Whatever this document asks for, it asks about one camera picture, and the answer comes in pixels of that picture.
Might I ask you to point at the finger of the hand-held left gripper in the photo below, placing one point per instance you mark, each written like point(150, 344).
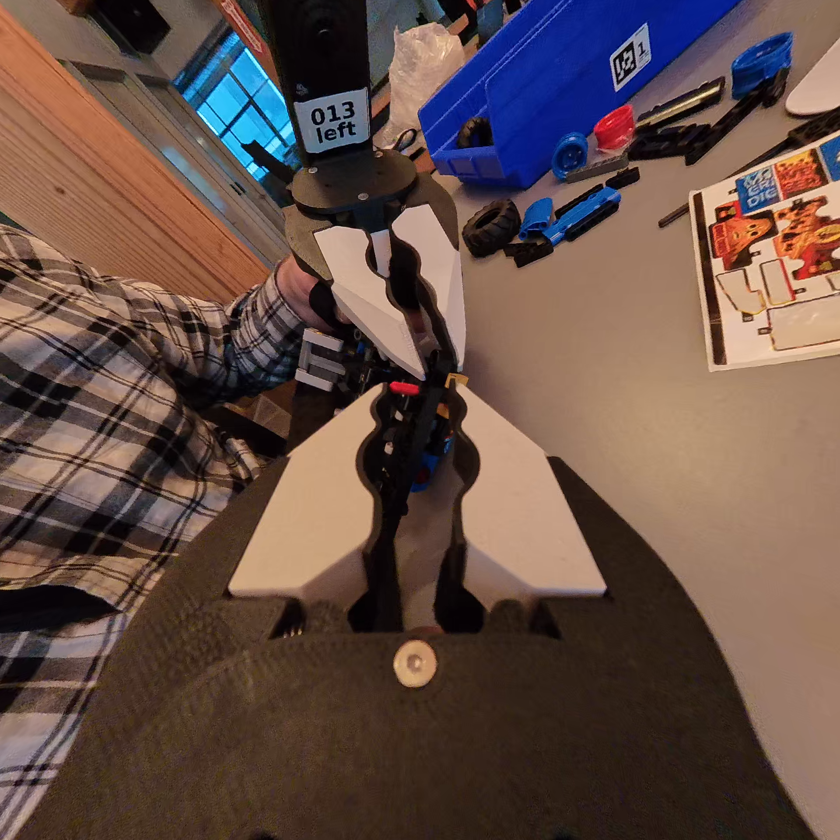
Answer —
point(354, 289)
point(439, 262)

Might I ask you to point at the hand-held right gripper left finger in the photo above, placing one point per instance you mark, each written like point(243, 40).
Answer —
point(302, 525)

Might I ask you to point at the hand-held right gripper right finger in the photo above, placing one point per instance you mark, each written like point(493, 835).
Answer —
point(531, 525)

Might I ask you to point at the black toy vehicle chassis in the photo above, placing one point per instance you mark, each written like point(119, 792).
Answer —
point(321, 358)

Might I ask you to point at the red axle pin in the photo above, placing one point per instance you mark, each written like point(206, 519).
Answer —
point(403, 387)

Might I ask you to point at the long black holed beam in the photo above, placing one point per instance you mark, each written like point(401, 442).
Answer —
point(407, 446)

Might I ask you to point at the person's left forearm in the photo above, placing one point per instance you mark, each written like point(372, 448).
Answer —
point(164, 328)

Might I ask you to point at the grey desk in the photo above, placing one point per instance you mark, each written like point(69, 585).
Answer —
point(623, 426)

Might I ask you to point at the person's left hand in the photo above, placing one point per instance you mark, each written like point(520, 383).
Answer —
point(298, 289)

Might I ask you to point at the black toy tyre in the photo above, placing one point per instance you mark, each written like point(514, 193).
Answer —
point(492, 228)
point(474, 133)

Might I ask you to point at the clear plastic bag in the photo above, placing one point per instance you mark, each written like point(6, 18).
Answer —
point(426, 65)

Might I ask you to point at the blue curved toy panel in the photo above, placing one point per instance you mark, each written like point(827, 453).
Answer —
point(537, 218)

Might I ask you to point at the black perforated board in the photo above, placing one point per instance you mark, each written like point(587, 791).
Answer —
point(308, 413)

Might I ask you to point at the blue and black toy block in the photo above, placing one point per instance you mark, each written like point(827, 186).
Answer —
point(587, 213)

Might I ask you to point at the blue toy wheel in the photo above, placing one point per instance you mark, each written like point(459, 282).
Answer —
point(761, 62)
point(569, 156)

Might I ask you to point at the grey holed toy beam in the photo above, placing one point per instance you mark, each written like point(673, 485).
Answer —
point(597, 169)

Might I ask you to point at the blue plastic bin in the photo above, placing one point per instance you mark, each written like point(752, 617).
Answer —
point(558, 79)

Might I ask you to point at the red toy wheel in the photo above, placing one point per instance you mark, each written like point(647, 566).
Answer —
point(615, 128)

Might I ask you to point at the person in plaid shirt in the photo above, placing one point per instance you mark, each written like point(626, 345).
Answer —
point(79, 492)

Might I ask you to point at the light wooden cabinet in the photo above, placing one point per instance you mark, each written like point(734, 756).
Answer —
point(98, 164)

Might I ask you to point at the cluster of black toy beams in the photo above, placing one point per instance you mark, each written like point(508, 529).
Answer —
point(669, 141)

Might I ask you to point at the black toy cylinder piece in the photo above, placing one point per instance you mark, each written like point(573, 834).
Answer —
point(682, 100)

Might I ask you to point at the colourful sticker sheet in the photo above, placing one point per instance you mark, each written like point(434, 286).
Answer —
point(800, 328)

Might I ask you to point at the white stand base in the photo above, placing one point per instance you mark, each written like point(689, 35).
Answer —
point(817, 85)

